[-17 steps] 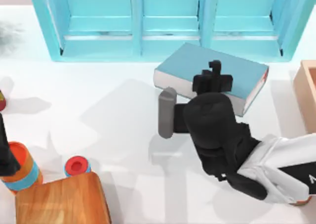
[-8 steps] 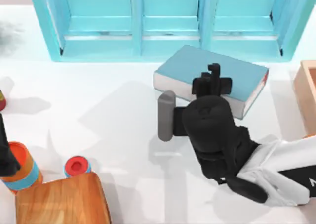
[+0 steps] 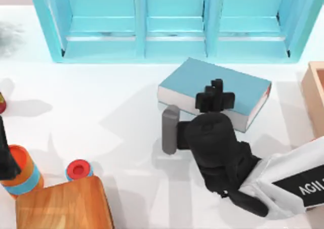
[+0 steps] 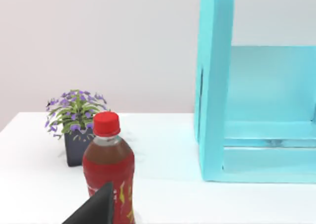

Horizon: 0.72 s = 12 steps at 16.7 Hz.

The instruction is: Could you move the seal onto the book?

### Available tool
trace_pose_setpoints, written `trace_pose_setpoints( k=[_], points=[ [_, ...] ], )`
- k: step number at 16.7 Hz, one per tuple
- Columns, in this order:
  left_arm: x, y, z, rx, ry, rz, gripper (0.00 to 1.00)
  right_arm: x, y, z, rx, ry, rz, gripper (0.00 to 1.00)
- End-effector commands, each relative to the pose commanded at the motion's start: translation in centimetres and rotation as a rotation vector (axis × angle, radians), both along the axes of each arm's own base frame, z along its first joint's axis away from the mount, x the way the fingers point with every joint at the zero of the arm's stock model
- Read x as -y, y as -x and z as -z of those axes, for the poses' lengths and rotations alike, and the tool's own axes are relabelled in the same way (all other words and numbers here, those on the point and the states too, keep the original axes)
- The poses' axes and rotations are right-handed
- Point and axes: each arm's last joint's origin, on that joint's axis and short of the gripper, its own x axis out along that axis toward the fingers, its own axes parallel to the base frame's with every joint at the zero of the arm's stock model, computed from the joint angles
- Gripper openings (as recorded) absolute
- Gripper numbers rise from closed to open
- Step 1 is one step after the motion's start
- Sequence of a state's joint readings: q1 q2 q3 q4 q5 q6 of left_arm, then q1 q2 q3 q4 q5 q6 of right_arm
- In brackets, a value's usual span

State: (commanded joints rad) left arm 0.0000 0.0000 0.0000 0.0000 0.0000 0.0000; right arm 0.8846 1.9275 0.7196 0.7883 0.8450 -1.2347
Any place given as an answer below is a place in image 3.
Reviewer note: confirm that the blue book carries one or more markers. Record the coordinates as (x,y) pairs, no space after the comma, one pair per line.
(187,82)

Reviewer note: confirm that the light blue rack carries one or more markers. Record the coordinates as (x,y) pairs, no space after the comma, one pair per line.
(174,49)

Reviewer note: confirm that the pale grey rounded box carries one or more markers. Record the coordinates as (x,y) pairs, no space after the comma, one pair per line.
(170,130)

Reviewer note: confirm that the salmon-coloured box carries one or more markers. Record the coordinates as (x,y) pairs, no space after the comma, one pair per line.
(312,92)

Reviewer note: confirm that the blue bottle with red cap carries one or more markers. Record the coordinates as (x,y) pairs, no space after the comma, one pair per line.
(79,169)

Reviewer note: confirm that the wooden board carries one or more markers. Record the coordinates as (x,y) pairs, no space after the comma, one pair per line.
(63,206)

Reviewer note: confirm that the orange cup with blue band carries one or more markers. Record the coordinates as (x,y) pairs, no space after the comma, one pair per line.
(26,176)

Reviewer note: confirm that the red and yellow can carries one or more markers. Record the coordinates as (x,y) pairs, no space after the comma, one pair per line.
(2,103)

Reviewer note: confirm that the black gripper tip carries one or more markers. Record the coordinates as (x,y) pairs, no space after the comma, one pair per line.
(5,158)

